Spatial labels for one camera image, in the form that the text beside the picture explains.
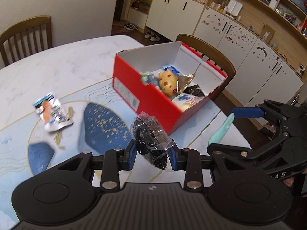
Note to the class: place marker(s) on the red shoe box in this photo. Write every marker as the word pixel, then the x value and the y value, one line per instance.
pixel 131 64

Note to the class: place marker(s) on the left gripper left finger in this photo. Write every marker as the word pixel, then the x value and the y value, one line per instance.
pixel 116 160

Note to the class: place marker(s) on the wooden chair far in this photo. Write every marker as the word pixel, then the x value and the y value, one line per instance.
pixel 26 38

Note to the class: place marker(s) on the white wall cupboards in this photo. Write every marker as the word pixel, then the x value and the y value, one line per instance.
pixel 264 48

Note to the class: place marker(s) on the blue wafer packet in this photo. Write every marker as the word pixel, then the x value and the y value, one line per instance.
pixel 171 69

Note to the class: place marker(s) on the gold foil snack bag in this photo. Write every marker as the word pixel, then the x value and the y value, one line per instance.
pixel 183 81

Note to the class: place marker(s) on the black sneakers pair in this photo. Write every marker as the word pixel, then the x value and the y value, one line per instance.
pixel 130 27

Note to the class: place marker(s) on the pink white bread packet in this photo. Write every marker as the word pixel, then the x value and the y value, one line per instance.
pixel 185 101

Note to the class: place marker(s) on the wooden chair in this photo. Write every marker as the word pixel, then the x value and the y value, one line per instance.
pixel 212 53
pixel 26 38

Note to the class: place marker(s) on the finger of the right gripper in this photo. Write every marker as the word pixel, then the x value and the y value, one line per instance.
pixel 247 112
pixel 222 150

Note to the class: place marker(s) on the wooden chair right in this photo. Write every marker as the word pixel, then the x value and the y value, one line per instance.
pixel 212 53

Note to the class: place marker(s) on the clear bag black bits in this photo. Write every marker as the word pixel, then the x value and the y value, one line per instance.
pixel 152 142

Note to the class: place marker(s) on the yellow duck toy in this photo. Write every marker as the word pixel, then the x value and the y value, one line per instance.
pixel 167 83

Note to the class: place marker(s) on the white sneakers pair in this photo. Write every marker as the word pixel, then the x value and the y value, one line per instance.
pixel 152 36

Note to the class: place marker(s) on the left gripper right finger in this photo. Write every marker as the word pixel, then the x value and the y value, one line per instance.
pixel 187 160

